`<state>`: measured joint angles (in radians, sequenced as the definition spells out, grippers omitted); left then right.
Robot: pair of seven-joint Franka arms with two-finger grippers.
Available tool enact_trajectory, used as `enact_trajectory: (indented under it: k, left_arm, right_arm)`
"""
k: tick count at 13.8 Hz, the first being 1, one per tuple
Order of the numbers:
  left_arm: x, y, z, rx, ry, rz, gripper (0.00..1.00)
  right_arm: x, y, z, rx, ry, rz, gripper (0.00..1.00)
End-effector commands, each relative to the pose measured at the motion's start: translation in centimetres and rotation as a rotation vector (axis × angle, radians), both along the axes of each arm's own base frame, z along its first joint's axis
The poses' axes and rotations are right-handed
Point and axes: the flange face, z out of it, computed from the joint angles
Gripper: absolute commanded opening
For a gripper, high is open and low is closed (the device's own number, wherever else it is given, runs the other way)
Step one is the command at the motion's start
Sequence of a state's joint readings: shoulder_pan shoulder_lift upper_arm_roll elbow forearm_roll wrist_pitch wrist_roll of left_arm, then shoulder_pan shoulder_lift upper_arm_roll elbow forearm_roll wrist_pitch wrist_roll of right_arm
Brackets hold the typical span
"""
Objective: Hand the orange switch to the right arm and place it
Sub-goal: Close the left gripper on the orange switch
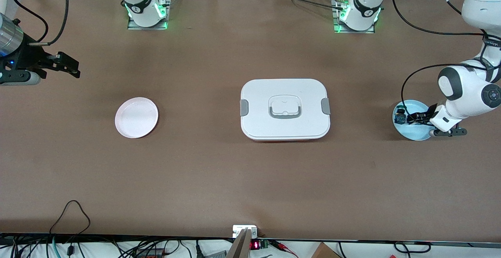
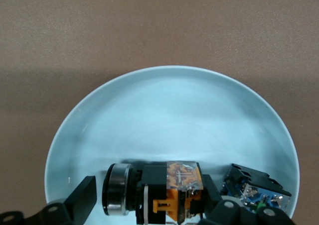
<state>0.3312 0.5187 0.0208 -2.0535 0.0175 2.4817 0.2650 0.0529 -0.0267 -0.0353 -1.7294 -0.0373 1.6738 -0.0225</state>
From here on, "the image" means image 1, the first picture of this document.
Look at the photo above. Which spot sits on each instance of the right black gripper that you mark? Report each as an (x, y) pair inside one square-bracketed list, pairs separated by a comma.
[(26, 58)]

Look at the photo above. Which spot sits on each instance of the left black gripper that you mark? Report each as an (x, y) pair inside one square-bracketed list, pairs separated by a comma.
[(420, 116)]

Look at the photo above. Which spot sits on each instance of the orange push-button switch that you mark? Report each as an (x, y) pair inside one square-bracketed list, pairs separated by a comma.
[(415, 119)]

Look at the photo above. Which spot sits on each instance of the light blue round plate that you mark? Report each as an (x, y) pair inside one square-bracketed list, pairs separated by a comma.
[(417, 107)]

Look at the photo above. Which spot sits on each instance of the pink round plate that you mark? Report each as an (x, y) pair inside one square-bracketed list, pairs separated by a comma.
[(136, 118)]

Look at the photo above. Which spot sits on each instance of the white lidded container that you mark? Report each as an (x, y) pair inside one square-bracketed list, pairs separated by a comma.
[(285, 127)]

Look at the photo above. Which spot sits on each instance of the brown cardboard box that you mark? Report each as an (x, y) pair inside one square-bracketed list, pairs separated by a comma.
[(325, 252)]

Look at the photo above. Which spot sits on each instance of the small green circuit board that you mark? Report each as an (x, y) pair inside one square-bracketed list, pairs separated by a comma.
[(264, 244)]

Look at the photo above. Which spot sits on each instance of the black and red power strip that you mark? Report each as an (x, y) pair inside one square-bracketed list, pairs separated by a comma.
[(150, 254)]

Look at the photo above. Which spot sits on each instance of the red digit display module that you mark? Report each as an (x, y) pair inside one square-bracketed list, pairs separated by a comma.
[(255, 245)]

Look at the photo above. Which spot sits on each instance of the small white box device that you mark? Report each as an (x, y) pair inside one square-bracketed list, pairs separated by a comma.
[(238, 230)]

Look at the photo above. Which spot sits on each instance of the grey flat bar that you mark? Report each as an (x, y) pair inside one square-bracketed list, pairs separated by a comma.
[(240, 246)]

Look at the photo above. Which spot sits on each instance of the green push-button switch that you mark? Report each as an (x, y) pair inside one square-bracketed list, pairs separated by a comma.
[(400, 116)]

